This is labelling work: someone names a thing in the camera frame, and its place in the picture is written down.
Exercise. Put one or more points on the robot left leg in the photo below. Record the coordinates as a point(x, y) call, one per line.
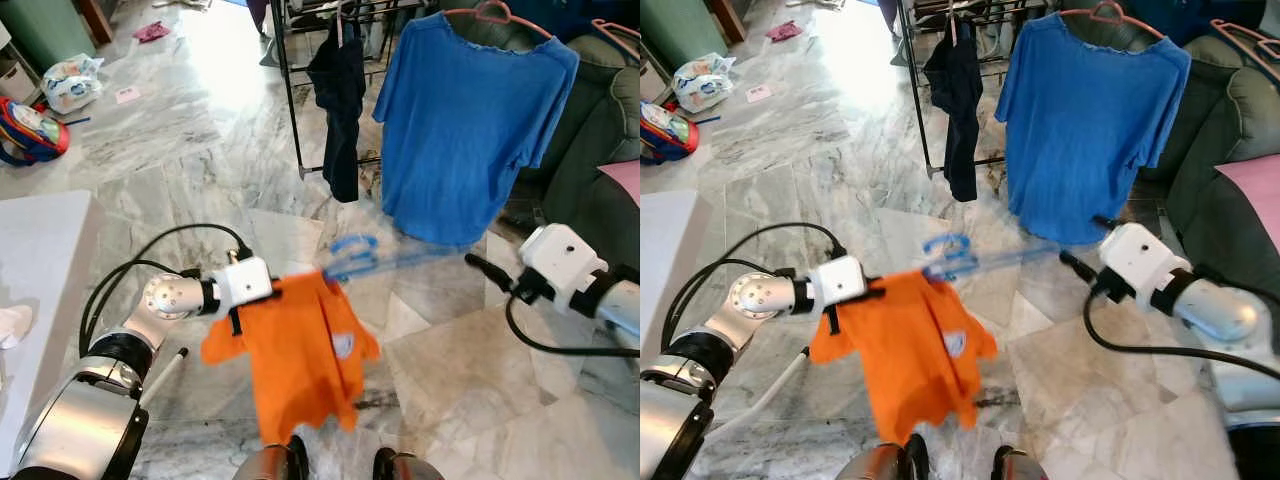
point(270, 462)
point(885, 460)

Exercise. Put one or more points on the robot leg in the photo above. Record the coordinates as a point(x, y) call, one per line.
point(405, 466)
point(270, 462)
point(885, 460)
point(1020, 466)

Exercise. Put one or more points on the blue pen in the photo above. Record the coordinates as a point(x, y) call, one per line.
point(80, 120)
point(708, 120)

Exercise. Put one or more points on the red crumpled cloth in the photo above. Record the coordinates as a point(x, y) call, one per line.
point(152, 31)
point(785, 31)

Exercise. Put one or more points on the orange t-shirt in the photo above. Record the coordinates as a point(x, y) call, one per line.
point(295, 360)
point(905, 360)

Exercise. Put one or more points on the black metal drying rack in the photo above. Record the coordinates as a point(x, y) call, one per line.
point(918, 100)
point(289, 100)

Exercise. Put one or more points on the red and blue backpack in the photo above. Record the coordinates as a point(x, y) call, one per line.
point(668, 135)
point(30, 135)

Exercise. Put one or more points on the green cabinet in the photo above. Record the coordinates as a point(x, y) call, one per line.
point(45, 30)
point(685, 30)

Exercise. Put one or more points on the black garment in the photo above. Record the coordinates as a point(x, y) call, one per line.
point(340, 110)
point(958, 110)

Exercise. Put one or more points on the blue plastic hanger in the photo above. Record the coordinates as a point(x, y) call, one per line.
point(950, 257)
point(350, 258)

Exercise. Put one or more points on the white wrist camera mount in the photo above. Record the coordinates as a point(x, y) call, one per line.
point(835, 283)
point(1140, 262)
point(555, 262)
point(243, 282)

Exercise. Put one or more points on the clear plastic bag of packs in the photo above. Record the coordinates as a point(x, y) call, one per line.
point(72, 85)
point(705, 85)

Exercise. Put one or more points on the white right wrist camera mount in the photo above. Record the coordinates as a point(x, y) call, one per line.
point(1140, 262)
point(555, 262)

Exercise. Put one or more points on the robot right leg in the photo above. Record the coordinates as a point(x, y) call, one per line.
point(1020, 466)
point(405, 466)

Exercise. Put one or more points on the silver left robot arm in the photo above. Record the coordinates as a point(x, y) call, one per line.
point(170, 297)
point(760, 297)

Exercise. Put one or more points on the white drawer unit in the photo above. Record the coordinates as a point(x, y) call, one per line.
point(15, 80)

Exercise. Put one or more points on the pale plastic hanger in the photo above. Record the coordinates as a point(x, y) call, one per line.
point(339, 30)
point(953, 28)

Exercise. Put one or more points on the salmon pink plastic hanger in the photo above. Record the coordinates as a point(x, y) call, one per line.
point(520, 22)
point(1135, 22)
point(1245, 38)
point(615, 35)

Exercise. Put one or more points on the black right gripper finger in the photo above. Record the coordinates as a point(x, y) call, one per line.
point(490, 272)
point(1078, 268)

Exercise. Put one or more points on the pink cushion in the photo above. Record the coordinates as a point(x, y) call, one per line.
point(1250, 200)
point(622, 180)

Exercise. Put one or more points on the brown wooden post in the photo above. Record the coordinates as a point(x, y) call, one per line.
point(728, 18)
point(95, 15)

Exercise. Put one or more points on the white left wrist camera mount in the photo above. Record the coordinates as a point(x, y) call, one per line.
point(243, 282)
point(835, 283)

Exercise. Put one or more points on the pink paper sheet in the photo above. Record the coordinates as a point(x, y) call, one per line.
point(127, 95)
point(760, 94)

